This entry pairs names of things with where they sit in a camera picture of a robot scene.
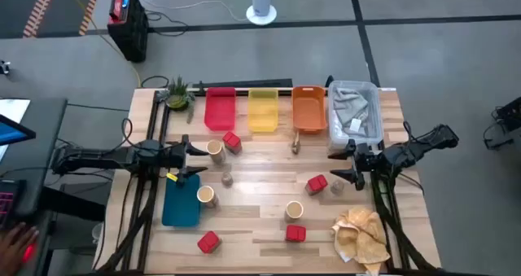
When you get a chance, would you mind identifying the teal plastic bin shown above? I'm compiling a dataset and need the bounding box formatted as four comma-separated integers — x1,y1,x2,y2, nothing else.
161,173,202,228

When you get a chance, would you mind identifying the orange plastic bin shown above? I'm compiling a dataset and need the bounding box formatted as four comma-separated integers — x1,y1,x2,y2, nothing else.
291,85,328,135

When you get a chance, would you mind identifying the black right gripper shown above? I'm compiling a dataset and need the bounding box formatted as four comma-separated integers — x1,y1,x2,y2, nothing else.
327,139,382,191

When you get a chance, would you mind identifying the white floor cable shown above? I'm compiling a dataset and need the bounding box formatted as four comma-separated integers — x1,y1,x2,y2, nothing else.
138,0,249,23

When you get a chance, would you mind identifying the yellow plastic bin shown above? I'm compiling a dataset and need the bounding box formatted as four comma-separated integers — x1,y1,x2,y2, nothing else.
247,88,280,134

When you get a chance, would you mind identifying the yellow patterned cloth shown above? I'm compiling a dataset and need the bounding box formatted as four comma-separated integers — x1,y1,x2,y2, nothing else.
330,205,392,275

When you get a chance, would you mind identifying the grey cloth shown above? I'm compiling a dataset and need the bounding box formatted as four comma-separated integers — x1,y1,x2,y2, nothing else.
333,87,370,138

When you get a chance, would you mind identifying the black equipment with cables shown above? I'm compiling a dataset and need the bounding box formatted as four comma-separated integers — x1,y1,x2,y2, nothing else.
483,96,521,150

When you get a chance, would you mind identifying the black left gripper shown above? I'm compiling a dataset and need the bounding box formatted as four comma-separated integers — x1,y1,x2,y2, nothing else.
164,134,210,186

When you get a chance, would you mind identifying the furikake jar with bamboo lid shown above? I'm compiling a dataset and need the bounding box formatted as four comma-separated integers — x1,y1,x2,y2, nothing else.
196,185,221,210
283,200,304,224
205,138,227,166

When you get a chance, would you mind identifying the red-pink plastic bin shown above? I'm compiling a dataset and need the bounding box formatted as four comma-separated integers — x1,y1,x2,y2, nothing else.
204,86,238,132

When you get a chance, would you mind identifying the black desk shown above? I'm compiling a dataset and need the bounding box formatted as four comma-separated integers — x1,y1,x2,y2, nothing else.
0,98,107,276

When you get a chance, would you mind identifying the potted succulent plant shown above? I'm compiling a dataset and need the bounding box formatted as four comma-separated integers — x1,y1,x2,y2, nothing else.
158,76,197,125

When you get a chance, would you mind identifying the black keyboard with pink keys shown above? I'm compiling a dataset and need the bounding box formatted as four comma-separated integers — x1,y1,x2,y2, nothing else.
0,179,28,230

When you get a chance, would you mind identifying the red computer mouse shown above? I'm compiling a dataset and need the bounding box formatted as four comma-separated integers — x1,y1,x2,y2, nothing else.
22,243,37,265

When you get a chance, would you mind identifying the red block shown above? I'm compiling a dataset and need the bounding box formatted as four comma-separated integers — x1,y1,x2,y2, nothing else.
304,173,329,197

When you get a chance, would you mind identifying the black case with red top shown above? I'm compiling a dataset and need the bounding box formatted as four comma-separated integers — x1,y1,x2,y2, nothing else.
107,0,150,64

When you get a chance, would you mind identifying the black rail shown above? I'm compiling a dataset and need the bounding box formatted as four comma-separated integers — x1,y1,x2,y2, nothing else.
190,78,294,90

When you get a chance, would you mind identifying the computer monitor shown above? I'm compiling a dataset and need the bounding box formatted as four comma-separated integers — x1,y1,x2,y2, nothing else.
0,113,37,147

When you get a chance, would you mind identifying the clear plastic storage bin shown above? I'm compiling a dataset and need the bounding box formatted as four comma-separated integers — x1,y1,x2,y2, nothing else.
326,79,385,151

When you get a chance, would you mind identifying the person's hand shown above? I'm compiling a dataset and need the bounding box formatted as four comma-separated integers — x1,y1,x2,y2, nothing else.
0,222,41,276

